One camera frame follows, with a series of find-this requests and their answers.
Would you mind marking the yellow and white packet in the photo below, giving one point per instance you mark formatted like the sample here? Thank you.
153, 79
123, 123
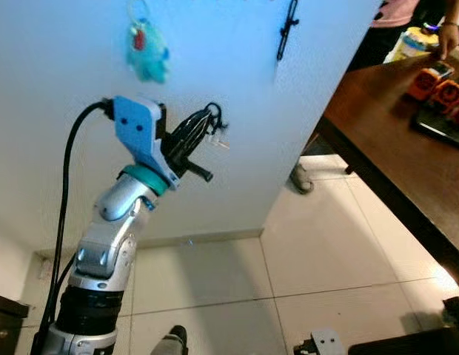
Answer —
411, 43

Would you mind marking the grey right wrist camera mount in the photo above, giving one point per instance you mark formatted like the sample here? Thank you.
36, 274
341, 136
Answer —
326, 343

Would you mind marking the grey shoe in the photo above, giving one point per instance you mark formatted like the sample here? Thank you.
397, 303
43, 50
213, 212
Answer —
302, 180

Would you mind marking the person in pink shirt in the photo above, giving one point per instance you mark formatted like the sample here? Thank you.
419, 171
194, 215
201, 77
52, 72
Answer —
396, 15

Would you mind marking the person's hand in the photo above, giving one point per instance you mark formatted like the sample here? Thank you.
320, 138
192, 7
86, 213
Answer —
449, 41

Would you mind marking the pale blue left wrist camera mount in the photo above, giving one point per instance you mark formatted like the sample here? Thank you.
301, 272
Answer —
137, 129

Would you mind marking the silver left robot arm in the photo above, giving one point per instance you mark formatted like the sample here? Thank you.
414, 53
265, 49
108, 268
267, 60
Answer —
111, 244

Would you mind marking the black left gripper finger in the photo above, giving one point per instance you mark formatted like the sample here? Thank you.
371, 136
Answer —
202, 139
189, 126

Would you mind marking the black flat tray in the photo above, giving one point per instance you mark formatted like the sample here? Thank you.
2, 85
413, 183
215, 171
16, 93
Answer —
437, 127

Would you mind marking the person's forearm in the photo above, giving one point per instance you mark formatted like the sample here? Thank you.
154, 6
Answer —
454, 11

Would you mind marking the dark wooden cabinet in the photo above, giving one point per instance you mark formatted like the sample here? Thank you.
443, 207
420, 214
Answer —
7, 325

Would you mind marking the brown wooden table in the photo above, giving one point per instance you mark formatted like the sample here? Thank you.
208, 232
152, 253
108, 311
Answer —
392, 140

